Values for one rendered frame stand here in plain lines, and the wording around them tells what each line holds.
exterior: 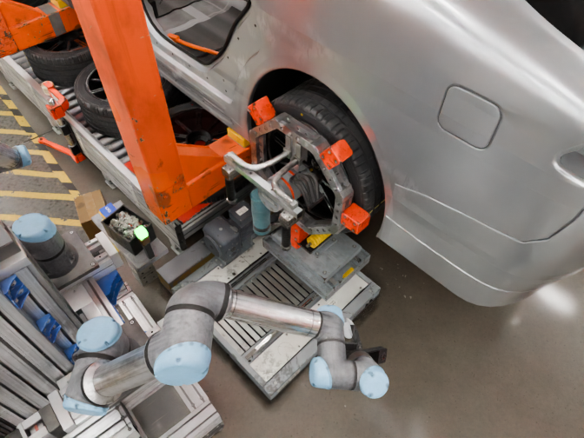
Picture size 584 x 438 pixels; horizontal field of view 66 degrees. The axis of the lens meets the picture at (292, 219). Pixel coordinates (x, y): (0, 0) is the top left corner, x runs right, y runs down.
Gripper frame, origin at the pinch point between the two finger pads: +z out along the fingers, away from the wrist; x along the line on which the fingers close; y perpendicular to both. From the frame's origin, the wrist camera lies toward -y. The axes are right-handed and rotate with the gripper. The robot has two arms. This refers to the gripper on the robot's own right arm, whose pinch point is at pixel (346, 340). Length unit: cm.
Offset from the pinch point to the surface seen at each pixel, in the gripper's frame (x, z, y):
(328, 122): -74, 24, 7
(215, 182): -50, 89, 47
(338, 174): -56, 27, 0
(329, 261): -13, 93, -16
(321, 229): -32, 51, 0
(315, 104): -81, 29, 11
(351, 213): -41, 30, -7
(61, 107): -90, 155, 143
